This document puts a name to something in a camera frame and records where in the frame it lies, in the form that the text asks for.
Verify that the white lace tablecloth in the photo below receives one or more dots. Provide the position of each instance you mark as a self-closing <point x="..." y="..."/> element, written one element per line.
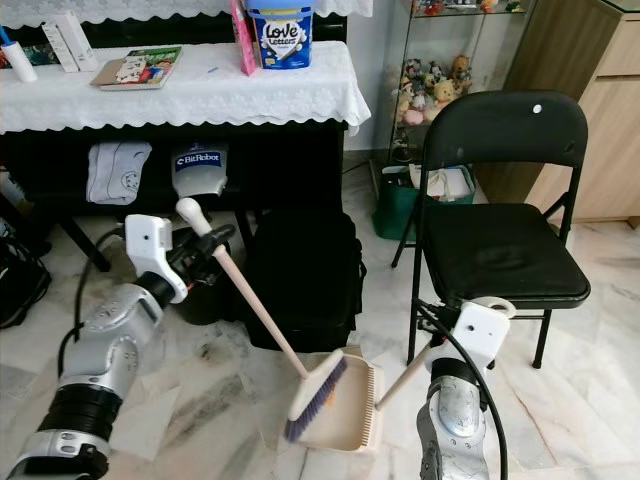
<point x="240" y="95"/>

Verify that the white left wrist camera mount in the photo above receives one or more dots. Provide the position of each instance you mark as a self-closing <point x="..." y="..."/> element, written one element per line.
<point x="150" y="250"/>

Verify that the beige plush toy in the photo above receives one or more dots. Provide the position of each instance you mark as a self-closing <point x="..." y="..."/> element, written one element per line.
<point x="445" y="95"/>

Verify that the brown notebook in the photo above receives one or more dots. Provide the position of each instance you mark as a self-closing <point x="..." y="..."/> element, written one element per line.
<point x="110" y="77"/>

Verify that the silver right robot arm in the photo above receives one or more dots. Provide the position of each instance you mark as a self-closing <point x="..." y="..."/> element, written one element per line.
<point x="455" y="420"/>

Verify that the black folding chair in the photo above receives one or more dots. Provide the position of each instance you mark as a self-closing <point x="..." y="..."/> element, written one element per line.
<point x="505" y="125"/>

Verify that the black table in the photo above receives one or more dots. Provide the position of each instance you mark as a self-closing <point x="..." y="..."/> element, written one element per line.
<point x="280" y="165"/>

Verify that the green picture book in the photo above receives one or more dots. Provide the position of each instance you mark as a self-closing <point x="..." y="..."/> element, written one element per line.
<point x="162" y="65"/>

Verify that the pink box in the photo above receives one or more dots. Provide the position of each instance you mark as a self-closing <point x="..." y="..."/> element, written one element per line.
<point x="244" y="45"/>

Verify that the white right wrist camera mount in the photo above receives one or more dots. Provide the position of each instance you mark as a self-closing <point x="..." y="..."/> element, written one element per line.
<point x="480" y="335"/>

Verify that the pink plush toy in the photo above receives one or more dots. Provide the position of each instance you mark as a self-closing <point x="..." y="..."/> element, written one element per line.
<point x="412" y="115"/>

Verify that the blue Love Letters tub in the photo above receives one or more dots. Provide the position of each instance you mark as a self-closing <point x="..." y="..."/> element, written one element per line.
<point x="280" y="45"/>

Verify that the white lace shelf cloth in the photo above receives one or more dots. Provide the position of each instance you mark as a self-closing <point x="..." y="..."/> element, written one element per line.
<point x="140" y="8"/>

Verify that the brown plush toy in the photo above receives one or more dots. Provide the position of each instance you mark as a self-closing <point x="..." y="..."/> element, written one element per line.
<point x="460" y="68"/>

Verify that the glass display cabinet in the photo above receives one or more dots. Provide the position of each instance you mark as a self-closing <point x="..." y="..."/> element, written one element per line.
<point x="490" y="55"/>

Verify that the wooden cabinet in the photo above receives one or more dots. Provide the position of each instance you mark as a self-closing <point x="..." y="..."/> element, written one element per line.
<point x="600" y="150"/>

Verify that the tall white box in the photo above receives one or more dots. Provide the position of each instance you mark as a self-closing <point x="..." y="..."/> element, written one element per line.
<point x="78" y="40"/>
<point x="58" y="48"/>

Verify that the green bag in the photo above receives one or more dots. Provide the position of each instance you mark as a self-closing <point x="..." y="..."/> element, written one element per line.
<point x="395" y="210"/>

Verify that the black soft bag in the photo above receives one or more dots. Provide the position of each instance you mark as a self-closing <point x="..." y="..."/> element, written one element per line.
<point x="310" y="260"/>

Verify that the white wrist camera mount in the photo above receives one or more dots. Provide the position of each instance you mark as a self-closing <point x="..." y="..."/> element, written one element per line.
<point x="150" y="250"/>
<point x="480" y="335"/>

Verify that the beige broom purple bristles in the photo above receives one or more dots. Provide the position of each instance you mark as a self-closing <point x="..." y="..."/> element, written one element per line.
<point x="318" y="390"/>

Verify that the white printed cloth bag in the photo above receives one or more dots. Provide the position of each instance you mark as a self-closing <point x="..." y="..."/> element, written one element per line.
<point x="118" y="172"/>

